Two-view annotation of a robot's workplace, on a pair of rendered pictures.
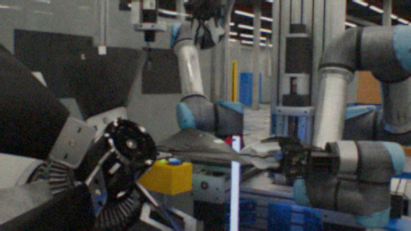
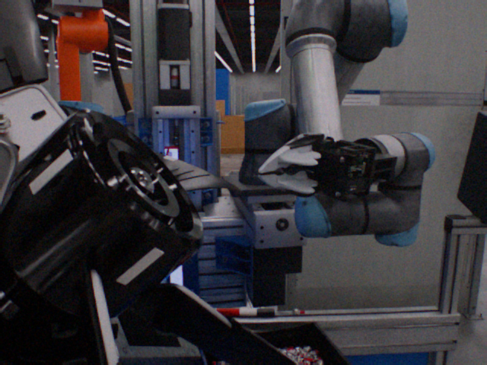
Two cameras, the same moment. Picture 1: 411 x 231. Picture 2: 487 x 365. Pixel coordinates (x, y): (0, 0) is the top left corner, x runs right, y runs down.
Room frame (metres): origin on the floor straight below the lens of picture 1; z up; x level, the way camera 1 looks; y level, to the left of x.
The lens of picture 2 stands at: (0.56, 0.26, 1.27)
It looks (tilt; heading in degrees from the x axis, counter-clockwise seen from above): 11 degrees down; 320
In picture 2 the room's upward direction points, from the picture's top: straight up
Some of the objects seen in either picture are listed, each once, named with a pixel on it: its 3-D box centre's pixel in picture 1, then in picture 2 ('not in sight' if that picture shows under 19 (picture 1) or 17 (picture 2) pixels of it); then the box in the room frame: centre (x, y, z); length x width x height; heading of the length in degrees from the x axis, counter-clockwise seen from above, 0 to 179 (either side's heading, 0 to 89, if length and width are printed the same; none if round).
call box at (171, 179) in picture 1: (164, 176); not in sight; (1.38, 0.15, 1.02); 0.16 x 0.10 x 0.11; 52
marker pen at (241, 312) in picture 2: not in sight; (238, 312); (1.13, -0.18, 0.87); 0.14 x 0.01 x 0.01; 49
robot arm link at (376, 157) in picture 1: (376, 160); (402, 157); (0.93, -0.38, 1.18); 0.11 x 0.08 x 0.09; 89
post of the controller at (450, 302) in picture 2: not in sight; (450, 265); (0.87, -0.51, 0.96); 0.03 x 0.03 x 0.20; 52
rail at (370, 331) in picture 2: not in sight; (231, 334); (1.14, -0.17, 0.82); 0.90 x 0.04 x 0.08; 52
